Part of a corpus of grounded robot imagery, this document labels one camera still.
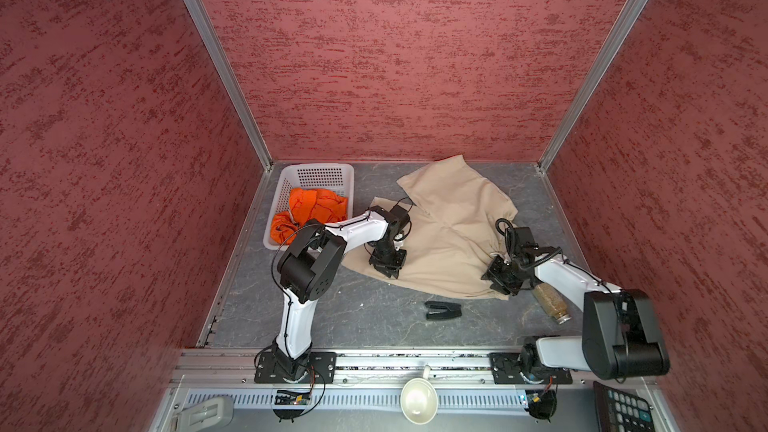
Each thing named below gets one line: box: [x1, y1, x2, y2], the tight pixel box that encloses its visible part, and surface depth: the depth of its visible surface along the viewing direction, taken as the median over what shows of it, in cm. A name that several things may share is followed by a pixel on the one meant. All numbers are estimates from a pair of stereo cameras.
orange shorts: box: [270, 187, 348, 245], surface depth 103 cm
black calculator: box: [593, 381, 655, 432], surface depth 69 cm
